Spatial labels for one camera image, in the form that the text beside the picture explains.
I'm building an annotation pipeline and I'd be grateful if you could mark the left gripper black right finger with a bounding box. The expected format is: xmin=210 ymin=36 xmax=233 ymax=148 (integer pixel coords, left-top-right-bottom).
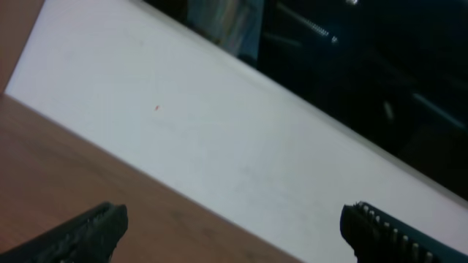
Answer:
xmin=340 ymin=202 xmax=467 ymax=263

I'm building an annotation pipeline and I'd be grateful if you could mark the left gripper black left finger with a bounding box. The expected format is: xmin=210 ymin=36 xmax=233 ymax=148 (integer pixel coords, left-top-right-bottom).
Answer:
xmin=1 ymin=202 xmax=128 ymax=263

